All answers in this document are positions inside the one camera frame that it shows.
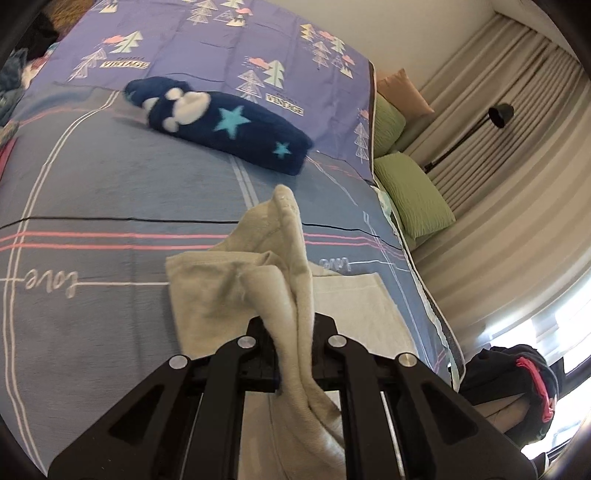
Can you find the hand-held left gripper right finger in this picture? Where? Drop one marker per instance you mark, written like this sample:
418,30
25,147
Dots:
344,369

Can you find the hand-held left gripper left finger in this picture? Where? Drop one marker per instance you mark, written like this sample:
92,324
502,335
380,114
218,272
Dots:
231,369

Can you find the beige small garment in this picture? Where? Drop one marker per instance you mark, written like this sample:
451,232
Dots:
281,286

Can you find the pile of dark clothes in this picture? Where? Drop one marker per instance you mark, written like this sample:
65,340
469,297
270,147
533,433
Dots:
21,64

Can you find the black bag with red trim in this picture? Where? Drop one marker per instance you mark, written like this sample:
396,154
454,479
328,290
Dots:
508,378

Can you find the green pillow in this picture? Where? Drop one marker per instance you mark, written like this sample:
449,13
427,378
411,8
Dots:
387,124
413,196

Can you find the grey-blue striped bed blanket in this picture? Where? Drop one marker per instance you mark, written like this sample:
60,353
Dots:
115,194

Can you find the beige curtain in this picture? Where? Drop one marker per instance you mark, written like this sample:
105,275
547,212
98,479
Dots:
503,207

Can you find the navy star-print folded blanket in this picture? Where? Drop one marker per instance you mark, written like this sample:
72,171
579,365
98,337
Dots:
240,127

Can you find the peach pillow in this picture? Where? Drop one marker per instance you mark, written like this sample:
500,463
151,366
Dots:
401,92

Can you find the black floor lamp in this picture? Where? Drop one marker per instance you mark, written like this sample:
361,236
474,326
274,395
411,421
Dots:
501,114

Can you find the purple tree-print bed sheet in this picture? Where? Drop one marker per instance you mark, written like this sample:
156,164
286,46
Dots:
184,41

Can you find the brown cushion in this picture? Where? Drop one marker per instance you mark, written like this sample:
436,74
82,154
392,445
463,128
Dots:
76,7

